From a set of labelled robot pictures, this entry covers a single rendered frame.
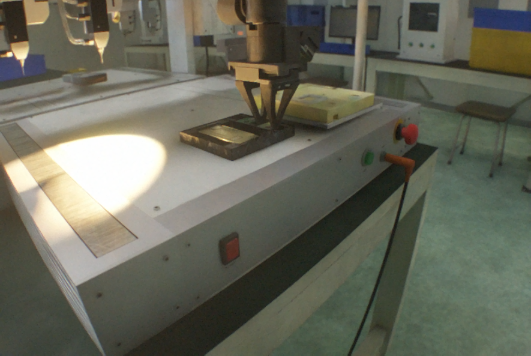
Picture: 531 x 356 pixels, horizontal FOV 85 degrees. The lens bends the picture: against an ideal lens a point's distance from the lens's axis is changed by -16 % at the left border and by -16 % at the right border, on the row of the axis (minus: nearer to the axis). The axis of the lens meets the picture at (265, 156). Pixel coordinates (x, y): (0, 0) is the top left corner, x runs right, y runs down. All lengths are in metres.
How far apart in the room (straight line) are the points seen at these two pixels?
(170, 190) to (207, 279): 0.10
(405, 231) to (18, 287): 0.82
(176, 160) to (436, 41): 2.56
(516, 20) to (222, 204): 2.54
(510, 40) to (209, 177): 2.50
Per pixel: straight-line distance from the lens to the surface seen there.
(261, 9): 0.47
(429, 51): 2.87
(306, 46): 0.55
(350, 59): 2.89
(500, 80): 2.56
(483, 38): 2.74
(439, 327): 1.44
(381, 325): 1.17
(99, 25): 0.53
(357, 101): 0.60
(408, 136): 0.65
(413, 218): 0.90
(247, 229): 0.36
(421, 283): 1.59
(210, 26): 1.21
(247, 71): 0.49
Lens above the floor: 1.02
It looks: 22 degrees down
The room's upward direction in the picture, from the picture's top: 1 degrees counter-clockwise
